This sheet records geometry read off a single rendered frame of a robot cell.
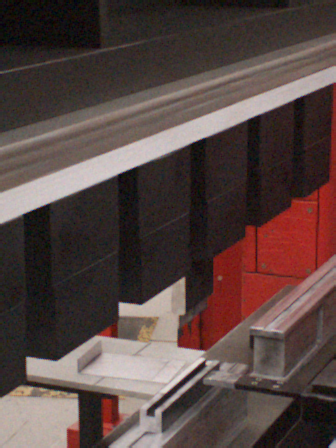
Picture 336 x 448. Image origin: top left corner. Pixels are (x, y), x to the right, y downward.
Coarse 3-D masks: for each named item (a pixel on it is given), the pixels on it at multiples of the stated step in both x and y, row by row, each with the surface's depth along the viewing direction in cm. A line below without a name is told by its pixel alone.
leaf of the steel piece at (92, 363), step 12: (96, 348) 176; (84, 360) 172; (96, 360) 175; (108, 360) 175; (120, 360) 175; (132, 360) 175; (144, 360) 175; (156, 360) 175; (168, 360) 175; (84, 372) 170; (96, 372) 170; (108, 372) 170; (120, 372) 170; (132, 372) 170; (144, 372) 170; (156, 372) 170
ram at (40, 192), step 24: (264, 96) 175; (288, 96) 184; (192, 120) 151; (216, 120) 159; (240, 120) 167; (144, 144) 139; (168, 144) 145; (72, 168) 124; (96, 168) 129; (120, 168) 134; (24, 192) 116; (48, 192) 120; (0, 216) 112
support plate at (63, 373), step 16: (96, 336) 185; (80, 352) 179; (112, 352) 179; (128, 352) 179; (144, 352) 179; (160, 352) 179; (176, 352) 178; (192, 352) 178; (32, 368) 173; (48, 368) 173; (64, 368) 173; (64, 384) 168; (80, 384) 167; (112, 384) 167; (128, 384) 167; (144, 384) 166; (160, 384) 166
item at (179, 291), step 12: (192, 264) 164; (204, 264) 168; (192, 276) 164; (204, 276) 168; (180, 288) 162; (192, 288) 165; (204, 288) 169; (180, 300) 163; (192, 300) 165; (204, 300) 171; (180, 312) 163; (192, 312) 168; (180, 324) 164
